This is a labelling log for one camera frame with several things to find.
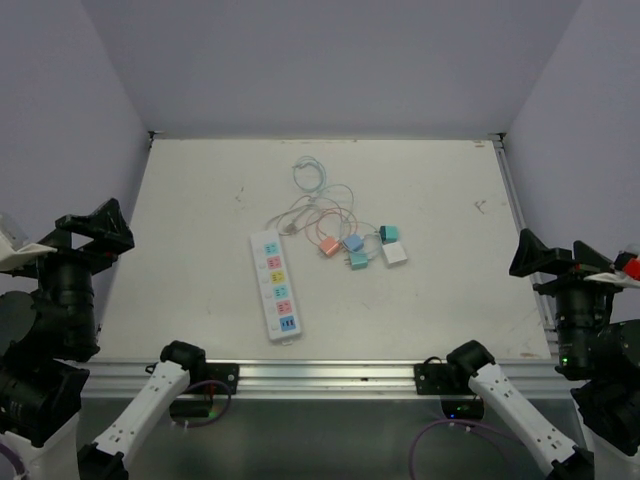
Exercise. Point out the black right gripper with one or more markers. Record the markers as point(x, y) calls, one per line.
point(532, 253)

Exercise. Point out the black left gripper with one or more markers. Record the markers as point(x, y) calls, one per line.
point(105, 224)

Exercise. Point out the white plug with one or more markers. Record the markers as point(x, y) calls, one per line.
point(394, 254)

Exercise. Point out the dark teal plug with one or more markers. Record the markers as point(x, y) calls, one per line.
point(389, 234)

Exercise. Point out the white power strip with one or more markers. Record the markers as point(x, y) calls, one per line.
point(281, 315)

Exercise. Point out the light blue plug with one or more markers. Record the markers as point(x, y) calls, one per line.
point(354, 243)

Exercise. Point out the salmon pink plug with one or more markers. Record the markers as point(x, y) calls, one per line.
point(329, 247)

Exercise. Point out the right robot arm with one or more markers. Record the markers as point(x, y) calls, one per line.
point(601, 355)

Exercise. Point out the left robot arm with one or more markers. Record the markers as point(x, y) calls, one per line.
point(42, 373)

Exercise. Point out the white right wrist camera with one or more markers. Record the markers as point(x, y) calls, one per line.
point(625, 269)

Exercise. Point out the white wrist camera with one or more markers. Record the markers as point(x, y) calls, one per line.
point(16, 249)
point(625, 269)

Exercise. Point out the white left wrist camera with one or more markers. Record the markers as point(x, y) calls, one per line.
point(16, 249)

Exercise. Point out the aluminium mounting rail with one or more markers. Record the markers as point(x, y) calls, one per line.
point(322, 379)

